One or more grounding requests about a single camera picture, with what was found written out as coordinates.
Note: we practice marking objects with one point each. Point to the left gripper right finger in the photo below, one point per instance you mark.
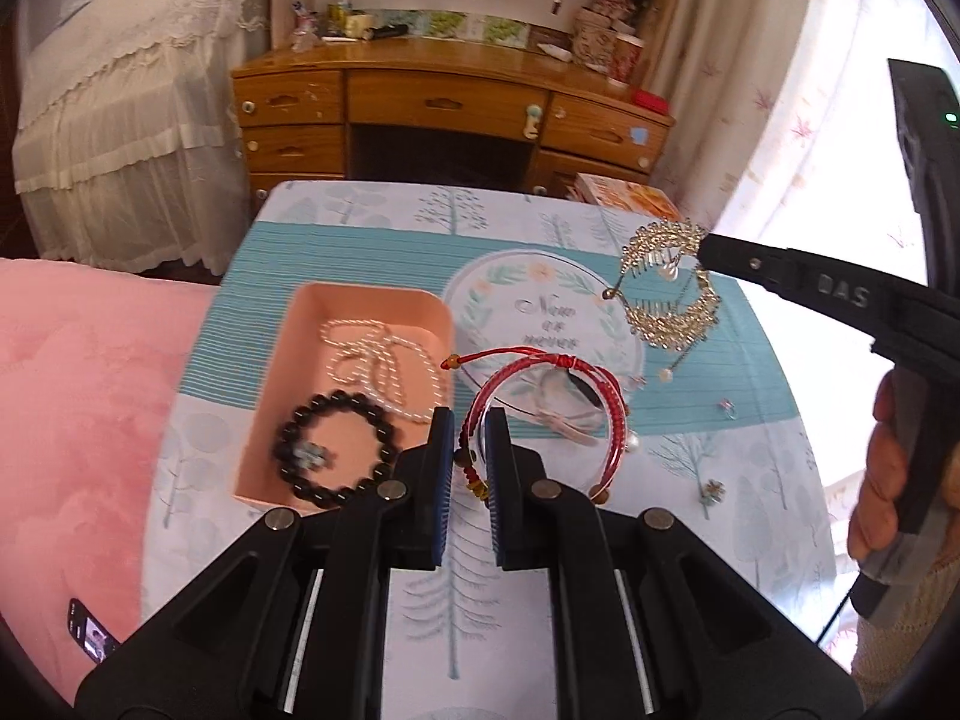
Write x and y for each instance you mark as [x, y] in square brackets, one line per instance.
[512, 470]

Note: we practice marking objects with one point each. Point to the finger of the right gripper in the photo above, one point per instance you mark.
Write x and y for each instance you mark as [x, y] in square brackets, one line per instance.
[786, 272]

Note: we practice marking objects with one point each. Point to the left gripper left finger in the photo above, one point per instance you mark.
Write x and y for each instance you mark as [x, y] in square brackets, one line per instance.
[432, 491]

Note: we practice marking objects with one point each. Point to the pink smart watch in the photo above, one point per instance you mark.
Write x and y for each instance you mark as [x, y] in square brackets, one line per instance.
[567, 406]

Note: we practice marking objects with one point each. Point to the gold charm brooch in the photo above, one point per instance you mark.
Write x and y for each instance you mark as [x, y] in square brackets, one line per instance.
[310, 457]

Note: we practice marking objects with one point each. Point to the silver flower earring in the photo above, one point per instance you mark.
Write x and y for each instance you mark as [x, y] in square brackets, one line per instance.
[713, 492]

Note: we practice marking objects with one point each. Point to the person's right hand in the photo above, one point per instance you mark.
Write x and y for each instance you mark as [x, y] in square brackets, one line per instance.
[874, 523]

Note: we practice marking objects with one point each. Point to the pink plastic tray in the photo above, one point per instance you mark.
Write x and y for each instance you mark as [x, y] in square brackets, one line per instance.
[385, 343]

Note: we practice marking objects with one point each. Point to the floral window curtain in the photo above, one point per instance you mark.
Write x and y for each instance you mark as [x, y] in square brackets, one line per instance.
[784, 125]

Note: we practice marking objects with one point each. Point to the orange magazine stack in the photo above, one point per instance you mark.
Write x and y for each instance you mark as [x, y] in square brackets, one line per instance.
[625, 195]

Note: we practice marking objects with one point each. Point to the red pouch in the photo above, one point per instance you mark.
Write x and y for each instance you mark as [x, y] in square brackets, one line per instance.
[649, 101]

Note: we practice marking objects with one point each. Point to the red cup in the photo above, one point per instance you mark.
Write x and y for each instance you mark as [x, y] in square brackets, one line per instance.
[626, 55]

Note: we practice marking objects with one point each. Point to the patterned paper bag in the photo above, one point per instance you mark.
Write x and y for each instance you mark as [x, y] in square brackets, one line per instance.
[593, 39]

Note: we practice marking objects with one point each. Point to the pink fluffy blanket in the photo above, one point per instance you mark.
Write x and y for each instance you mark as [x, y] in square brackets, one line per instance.
[91, 361]

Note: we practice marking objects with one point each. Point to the wooden desk with drawers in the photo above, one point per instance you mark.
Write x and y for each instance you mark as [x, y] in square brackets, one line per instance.
[413, 110]

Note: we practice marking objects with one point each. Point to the smartphone on blanket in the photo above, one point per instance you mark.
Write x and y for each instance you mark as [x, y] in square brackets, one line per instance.
[88, 633]

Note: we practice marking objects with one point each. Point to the lace covered piano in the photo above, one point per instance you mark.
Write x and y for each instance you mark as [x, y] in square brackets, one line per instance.
[126, 153]

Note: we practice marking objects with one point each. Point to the silver ring pink stone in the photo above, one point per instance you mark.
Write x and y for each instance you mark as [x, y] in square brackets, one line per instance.
[729, 409]

